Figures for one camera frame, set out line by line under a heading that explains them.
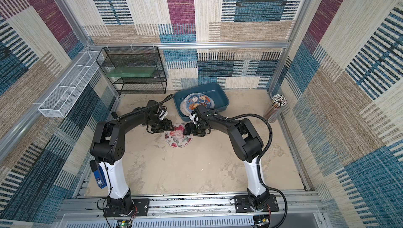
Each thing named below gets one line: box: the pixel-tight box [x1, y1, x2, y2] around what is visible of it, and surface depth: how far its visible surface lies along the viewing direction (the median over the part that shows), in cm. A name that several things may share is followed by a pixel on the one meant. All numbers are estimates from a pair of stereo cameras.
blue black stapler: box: [89, 159, 108, 189], surface depth 82 cm
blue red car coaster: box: [179, 92, 216, 116], surface depth 111 cm
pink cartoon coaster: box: [179, 93, 193, 117], surface depth 110 cm
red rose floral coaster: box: [164, 122, 194, 149], surface depth 98 cm
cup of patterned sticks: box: [263, 94, 288, 123], surface depth 93 cm
